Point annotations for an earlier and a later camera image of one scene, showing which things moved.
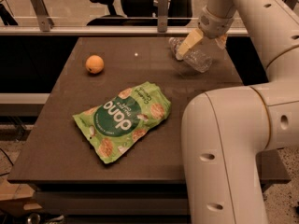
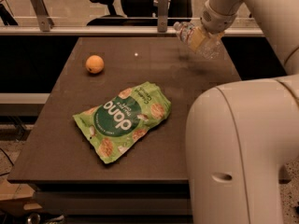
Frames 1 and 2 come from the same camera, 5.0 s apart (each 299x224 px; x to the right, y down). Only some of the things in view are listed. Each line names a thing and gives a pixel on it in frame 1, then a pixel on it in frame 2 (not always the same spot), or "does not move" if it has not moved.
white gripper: x=215 y=25 does not move
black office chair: x=139 y=7 does not move
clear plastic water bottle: x=192 y=57 -> x=211 y=47
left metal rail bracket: x=46 y=23 does not move
